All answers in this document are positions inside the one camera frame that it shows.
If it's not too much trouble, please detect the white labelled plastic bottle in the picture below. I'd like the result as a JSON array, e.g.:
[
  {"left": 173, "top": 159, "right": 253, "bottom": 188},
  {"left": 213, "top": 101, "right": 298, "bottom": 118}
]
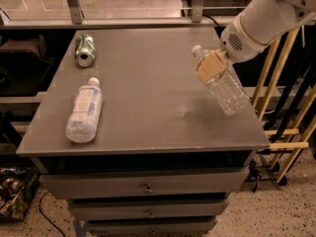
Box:
[{"left": 65, "top": 77, "right": 103, "bottom": 143}]

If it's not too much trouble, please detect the top grey drawer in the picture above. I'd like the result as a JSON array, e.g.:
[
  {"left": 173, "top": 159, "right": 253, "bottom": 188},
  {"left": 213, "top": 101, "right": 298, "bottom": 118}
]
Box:
[{"left": 40, "top": 167, "right": 249, "bottom": 199}]

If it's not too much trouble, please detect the bottom grey drawer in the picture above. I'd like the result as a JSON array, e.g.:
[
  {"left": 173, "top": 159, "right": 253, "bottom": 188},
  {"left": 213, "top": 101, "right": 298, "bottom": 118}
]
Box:
[{"left": 87, "top": 218, "right": 216, "bottom": 236}]

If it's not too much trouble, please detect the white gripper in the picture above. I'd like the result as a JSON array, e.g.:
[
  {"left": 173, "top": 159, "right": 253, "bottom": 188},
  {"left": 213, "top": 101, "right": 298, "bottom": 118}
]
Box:
[{"left": 196, "top": 15, "right": 264, "bottom": 83}]

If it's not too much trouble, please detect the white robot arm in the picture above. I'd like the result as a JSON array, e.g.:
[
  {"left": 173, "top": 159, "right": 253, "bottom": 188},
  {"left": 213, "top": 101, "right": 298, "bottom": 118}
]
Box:
[{"left": 197, "top": 0, "right": 316, "bottom": 83}]

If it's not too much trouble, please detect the black floor cable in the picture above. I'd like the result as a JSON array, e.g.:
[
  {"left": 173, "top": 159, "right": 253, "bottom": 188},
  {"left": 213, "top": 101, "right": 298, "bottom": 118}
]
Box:
[{"left": 38, "top": 191, "right": 67, "bottom": 237}]

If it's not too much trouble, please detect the crushed green soda can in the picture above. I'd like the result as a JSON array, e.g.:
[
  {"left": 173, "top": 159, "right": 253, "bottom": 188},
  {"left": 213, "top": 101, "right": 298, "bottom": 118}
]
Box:
[{"left": 74, "top": 35, "right": 96, "bottom": 67}]

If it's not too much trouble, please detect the grey drawer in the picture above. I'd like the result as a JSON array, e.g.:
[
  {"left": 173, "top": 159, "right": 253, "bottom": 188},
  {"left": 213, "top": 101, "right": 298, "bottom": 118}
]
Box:
[
  {"left": 87, "top": 218, "right": 216, "bottom": 236},
  {"left": 40, "top": 167, "right": 249, "bottom": 199},
  {"left": 69, "top": 199, "right": 228, "bottom": 220}
]

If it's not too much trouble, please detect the clear water bottle red label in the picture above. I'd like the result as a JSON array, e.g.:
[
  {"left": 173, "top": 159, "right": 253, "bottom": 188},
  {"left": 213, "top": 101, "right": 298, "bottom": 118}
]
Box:
[{"left": 191, "top": 45, "right": 249, "bottom": 116}]

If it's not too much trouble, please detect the grey metal railing frame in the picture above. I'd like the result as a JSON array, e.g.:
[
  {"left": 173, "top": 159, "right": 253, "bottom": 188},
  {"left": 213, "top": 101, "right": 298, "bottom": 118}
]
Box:
[{"left": 0, "top": 0, "right": 250, "bottom": 30}]

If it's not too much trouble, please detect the wooden easel frame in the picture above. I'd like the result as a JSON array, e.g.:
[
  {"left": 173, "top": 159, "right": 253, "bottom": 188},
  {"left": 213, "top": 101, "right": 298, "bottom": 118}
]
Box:
[{"left": 250, "top": 27, "right": 316, "bottom": 186}]

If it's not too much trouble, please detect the middle grey drawer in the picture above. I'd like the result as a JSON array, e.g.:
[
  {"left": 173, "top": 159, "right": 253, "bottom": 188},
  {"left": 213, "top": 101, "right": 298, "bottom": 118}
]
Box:
[{"left": 69, "top": 199, "right": 228, "bottom": 220}]

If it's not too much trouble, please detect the box of snack packets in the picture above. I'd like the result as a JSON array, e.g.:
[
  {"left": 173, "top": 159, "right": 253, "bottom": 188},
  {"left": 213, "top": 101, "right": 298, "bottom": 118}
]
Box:
[{"left": 0, "top": 167, "right": 40, "bottom": 222}]

